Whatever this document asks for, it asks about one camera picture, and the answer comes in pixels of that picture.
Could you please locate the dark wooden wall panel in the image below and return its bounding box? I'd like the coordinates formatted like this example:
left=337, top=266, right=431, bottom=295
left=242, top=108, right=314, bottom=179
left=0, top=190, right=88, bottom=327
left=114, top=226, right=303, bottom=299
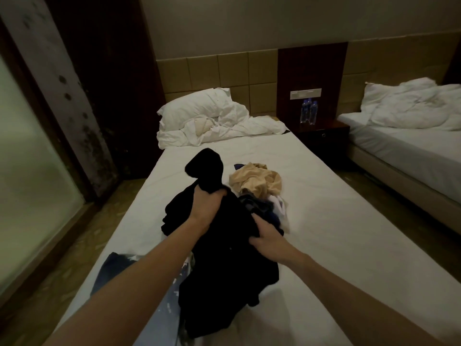
left=277, top=42, right=348, bottom=123

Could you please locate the beige garment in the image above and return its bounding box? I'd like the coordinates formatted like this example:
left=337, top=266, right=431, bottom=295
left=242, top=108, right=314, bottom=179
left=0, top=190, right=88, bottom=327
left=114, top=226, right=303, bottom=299
left=229, top=162, right=284, bottom=201

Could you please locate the blue patterned garment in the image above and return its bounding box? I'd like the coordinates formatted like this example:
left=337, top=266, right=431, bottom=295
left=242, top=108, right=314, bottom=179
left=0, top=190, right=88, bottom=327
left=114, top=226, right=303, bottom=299
left=90, top=252, right=191, bottom=346

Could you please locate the person's left forearm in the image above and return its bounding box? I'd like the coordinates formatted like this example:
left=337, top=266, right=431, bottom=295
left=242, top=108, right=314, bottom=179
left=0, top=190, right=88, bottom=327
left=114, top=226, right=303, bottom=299
left=43, top=217, right=203, bottom=346

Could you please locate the person's right forearm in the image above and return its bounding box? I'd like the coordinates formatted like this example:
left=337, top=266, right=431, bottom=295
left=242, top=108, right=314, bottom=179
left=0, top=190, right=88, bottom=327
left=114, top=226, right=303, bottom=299
left=287, top=253, right=447, bottom=346

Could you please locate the person's left hand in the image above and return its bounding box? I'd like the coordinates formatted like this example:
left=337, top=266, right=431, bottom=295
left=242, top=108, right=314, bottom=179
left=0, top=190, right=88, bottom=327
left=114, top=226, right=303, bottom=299
left=188, top=184, right=228, bottom=235

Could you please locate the person's right hand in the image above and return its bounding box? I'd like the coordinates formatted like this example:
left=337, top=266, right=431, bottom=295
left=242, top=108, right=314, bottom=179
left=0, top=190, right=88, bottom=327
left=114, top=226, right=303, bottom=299
left=248, top=212, right=312, bottom=268

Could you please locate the padded beige headboard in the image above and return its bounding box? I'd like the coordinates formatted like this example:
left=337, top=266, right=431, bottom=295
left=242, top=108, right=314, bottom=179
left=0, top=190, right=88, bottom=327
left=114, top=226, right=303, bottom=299
left=156, top=31, right=461, bottom=118

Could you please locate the dark wooden nightstand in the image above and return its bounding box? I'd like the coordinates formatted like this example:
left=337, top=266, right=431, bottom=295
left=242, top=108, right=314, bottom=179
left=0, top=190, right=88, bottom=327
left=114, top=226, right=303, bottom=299
left=290, top=119, right=351, bottom=166

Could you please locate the dark blue garment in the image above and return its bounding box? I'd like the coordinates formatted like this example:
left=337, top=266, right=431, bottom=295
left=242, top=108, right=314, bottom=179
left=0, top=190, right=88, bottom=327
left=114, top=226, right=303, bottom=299
left=238, top=194, right=285, bottom=230

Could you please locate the white pillow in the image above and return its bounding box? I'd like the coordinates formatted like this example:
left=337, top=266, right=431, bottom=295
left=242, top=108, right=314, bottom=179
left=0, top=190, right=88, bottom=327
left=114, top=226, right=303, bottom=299
left=157, top=87, right=232, bottom=131

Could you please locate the bed with grey sheet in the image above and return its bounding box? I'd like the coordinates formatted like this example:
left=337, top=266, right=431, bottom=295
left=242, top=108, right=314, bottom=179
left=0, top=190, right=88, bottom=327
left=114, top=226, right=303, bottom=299
left=337, top=111, right=461, bottom=235

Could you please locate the white wall switch panel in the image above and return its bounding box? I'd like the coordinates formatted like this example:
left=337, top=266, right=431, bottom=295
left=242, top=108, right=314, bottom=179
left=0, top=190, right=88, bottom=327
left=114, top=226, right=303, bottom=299
left=290, top=88, right=322, bottom=99

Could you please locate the dark curtain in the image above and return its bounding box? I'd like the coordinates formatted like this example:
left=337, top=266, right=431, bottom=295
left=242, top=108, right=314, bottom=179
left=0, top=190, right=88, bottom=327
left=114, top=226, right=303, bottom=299
left=43, top=0, right=166, bottom=179

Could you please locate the crumpled white duvet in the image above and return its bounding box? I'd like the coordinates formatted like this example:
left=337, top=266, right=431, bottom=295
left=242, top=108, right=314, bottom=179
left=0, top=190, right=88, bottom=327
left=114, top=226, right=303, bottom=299
left=360, top=77, right=461, bottom=131
left=157, top=103, right=289, bottom=149

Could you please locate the black garment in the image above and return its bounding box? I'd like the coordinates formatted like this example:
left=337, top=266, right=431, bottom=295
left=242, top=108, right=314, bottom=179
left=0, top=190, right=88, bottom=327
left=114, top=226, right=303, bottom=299
left=161, top=148, right=285, bottom=339

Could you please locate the bed with white sheet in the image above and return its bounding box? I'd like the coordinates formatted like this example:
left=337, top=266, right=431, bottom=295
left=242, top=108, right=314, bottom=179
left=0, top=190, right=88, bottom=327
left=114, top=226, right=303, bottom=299
left=54, top=135, right=461, bottom=346

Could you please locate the frosted glass window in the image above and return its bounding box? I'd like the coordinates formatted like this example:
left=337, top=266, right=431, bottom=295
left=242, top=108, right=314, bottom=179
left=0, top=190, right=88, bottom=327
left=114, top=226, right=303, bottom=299
left=0, top=54, right=87, bottom=296

